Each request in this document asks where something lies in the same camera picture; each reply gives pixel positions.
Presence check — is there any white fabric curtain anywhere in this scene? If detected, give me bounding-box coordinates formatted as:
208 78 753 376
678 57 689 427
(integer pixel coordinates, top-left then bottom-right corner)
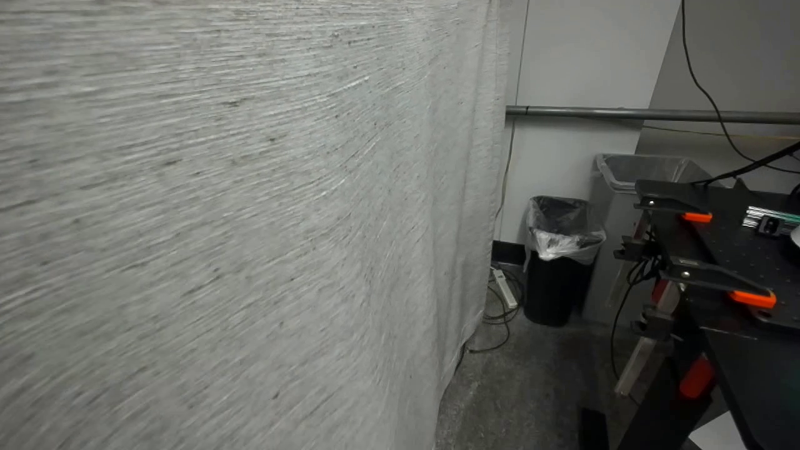
0 0 511 450

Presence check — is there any white power strip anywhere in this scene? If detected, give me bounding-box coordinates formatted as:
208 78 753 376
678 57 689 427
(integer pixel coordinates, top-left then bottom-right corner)
491 268 518 311

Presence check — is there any black trash bin with liner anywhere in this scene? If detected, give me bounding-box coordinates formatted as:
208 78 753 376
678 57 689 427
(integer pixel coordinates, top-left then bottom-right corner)
522 195 606 327

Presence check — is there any grey recycling bin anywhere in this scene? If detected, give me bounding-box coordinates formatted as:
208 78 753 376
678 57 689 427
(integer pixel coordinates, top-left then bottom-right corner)
583 155 704 325

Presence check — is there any black orange clamp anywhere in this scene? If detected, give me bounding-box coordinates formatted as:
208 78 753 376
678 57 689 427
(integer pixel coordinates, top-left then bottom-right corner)
616 237 777 313
639 198 716 225

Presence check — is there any black optical breadboard table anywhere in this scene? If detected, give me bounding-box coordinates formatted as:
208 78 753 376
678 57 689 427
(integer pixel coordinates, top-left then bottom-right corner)
581 181 800 450

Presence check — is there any grey wall rail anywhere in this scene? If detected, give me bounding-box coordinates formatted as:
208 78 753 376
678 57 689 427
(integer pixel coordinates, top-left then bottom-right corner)
506 106 800 125

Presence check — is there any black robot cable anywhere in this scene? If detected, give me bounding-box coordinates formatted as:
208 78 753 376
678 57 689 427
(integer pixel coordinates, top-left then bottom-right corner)
678 0 800 190

